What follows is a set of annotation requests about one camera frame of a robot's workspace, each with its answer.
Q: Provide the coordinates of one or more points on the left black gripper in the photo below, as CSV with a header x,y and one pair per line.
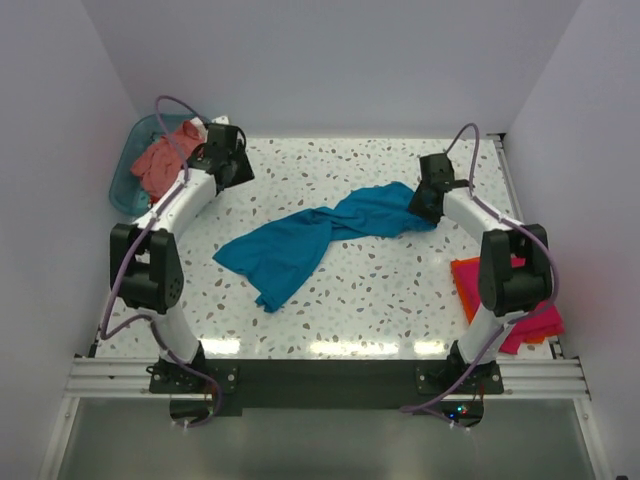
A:
x,y
246,172

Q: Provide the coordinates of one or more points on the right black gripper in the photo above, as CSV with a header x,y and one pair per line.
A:
x,y
416,207

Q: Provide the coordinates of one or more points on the blue t shirt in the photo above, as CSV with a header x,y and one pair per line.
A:
x,y
280,256

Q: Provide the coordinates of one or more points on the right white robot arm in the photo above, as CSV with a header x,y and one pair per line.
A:
x,y
514,275

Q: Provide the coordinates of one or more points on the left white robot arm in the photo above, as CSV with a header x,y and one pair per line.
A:
x,y
145,267

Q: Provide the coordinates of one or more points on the white t shirt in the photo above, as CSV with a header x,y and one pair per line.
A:
x,y
205,129

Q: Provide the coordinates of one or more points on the salmon pink t shirt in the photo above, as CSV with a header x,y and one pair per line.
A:
x,y
158,167

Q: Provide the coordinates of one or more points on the folded orange t shirt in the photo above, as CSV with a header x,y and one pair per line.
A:
x,y
465,275

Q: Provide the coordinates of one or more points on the teal plastic laundry basket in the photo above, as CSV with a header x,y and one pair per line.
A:
x,y
126,193

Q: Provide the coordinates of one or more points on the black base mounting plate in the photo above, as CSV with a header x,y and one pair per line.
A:
x,y
297,384

